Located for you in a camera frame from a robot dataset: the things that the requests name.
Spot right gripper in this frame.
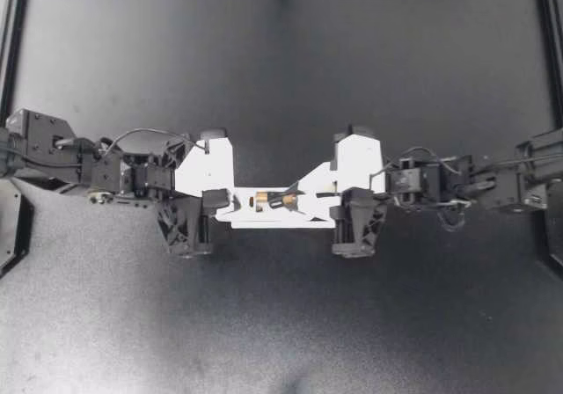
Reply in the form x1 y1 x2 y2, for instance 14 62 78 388
283 163 389 259

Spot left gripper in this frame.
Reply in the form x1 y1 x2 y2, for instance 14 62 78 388
155 137 232 259

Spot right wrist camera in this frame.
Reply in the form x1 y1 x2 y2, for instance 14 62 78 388
332 123 388 193

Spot black frame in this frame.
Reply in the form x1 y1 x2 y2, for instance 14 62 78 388
0 0 563 281

